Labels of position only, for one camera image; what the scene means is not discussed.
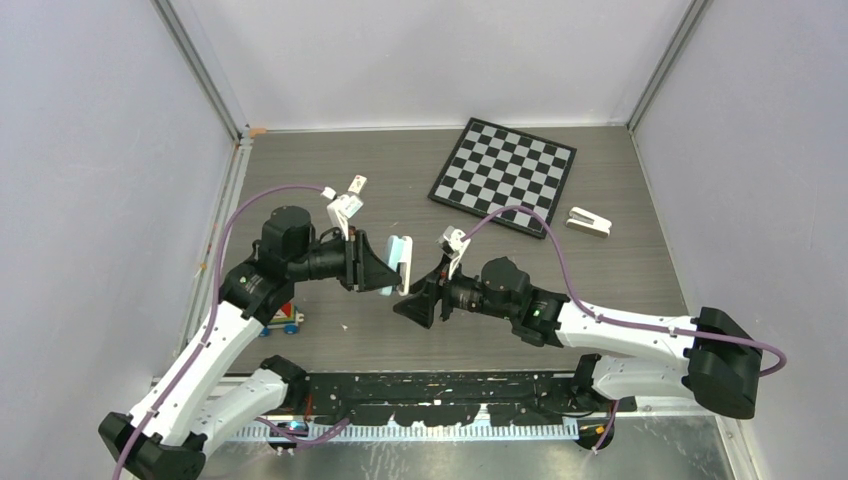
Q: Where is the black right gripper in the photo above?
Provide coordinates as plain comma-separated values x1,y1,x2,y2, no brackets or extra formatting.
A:
395,251,517,327

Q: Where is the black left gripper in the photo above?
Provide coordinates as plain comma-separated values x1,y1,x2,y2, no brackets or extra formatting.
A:
289,225,401,291

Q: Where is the light blue white stapler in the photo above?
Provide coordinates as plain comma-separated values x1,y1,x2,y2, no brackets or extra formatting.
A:
379,235,413,297

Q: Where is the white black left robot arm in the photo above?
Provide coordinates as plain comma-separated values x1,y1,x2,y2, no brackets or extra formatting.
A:
98,206,409,479

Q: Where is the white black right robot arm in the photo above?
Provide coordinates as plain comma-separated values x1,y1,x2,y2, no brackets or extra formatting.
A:
393,257,763,420

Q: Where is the small white domino tile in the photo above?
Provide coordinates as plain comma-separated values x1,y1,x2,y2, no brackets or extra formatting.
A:
348,175,368,195

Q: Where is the colourful wooden toy car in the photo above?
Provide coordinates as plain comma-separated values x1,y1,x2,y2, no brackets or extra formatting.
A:
259,303,305,337

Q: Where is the black white chessboard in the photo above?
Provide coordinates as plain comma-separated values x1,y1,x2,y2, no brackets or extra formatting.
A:
428,117,577,239

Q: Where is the white staple box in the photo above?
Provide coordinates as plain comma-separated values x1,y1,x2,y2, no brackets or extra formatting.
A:
565,207,612,238

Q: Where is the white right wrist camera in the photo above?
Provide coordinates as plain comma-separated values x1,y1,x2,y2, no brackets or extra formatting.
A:
438,225,470,280

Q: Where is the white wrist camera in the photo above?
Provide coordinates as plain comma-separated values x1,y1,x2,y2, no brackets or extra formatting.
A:
438,225,470,280
321,186,363,241

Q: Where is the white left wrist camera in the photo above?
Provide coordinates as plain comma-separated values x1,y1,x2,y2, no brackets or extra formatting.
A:
321,186,363,241

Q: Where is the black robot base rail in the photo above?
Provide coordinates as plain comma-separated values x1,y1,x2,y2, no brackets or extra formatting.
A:
271,371,612,427

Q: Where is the left aluminium corner post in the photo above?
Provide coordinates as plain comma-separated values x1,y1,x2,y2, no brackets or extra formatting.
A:
151,0,243,144

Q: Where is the aluminium corner post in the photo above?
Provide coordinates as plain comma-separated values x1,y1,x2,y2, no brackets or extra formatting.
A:
151,0,243,144
626,0,712,134

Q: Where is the right aluminium corner post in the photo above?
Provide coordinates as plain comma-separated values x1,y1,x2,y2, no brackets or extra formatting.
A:
626,0,712,134

